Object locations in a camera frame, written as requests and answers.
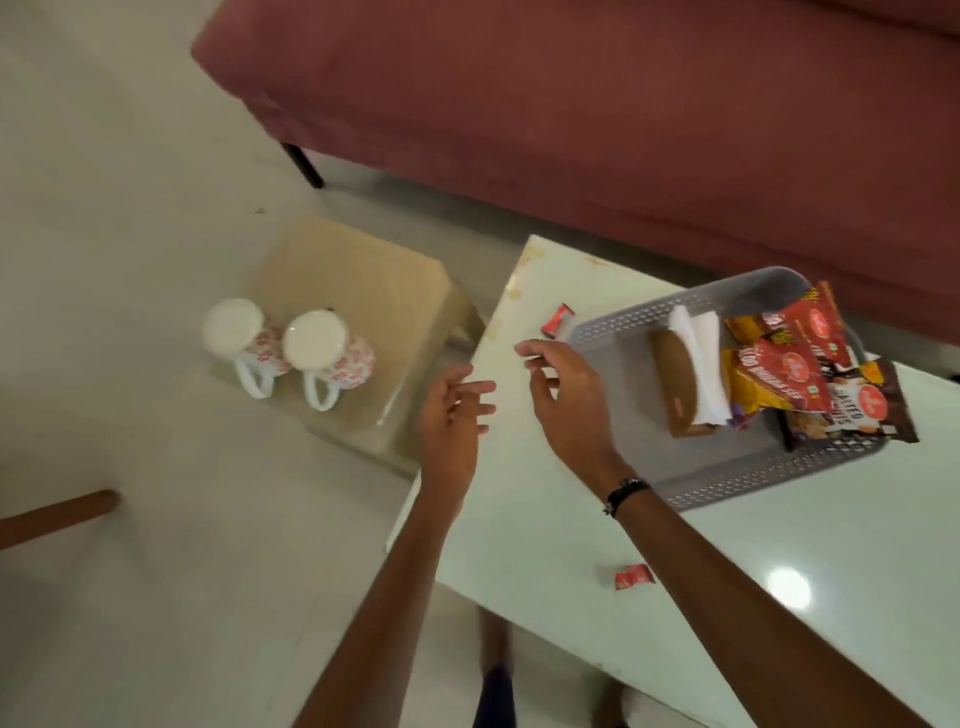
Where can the person's left leg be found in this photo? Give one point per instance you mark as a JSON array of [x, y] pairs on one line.
[[495, 637]]

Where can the white coffee table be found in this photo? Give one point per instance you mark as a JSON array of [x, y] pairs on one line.
[[540, 540]]

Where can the brown wooden napkin holder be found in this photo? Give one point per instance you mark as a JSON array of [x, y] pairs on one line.
[[679, 386]]

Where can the red fabric sofa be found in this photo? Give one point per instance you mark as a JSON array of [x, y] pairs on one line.
[[600, 112]]

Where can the beige plastic stool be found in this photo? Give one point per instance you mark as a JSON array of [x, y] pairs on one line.
[[360, 277]]

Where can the grey plastic basket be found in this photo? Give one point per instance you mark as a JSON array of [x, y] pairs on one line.
[[637, 420]]

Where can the yellow red snack packet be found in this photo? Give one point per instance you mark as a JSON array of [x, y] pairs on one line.
[[810, 326], [776, 379]]

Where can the white floral mug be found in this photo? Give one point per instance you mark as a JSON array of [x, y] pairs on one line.
[[232, 330], [319, 345]]

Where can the black wristband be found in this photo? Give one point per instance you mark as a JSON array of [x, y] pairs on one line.
[[626, 491]]

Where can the red candy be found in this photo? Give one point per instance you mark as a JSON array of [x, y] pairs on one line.
[[557, 321], [634, 577]]

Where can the person's left hand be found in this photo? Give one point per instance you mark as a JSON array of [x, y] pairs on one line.
[[450, 435]]

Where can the person's right forearm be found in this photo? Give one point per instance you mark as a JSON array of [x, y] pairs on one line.
[[750, 622]]

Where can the wooden chair leg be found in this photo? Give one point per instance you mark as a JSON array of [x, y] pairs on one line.
[[56, 519]]

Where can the white paper napkins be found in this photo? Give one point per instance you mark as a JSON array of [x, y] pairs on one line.
[[705, 360]]

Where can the person's right hand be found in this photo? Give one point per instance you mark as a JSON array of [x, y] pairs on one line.
[[574, 420]]

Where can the person's left forearm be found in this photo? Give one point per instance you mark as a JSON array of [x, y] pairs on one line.
[[375, 622]]

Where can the brown salted peanuts packet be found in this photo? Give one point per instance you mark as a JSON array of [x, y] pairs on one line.
[[855, 409]]

